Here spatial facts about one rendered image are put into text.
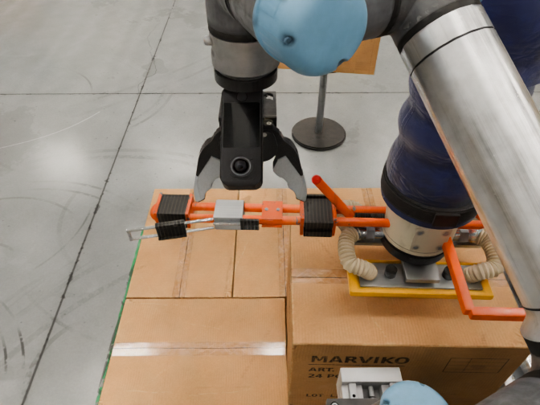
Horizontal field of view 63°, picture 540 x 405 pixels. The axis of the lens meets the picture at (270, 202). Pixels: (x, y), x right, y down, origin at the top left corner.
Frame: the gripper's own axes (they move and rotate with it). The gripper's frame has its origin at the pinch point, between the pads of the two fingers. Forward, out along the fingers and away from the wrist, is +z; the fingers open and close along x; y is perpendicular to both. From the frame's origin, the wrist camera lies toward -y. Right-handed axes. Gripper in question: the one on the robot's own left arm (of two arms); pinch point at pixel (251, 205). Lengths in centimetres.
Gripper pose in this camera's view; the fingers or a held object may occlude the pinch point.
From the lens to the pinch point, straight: 61.5
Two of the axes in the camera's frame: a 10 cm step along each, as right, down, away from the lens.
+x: -10.0, 0.1, -0.1
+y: -0.1, -7.1, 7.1
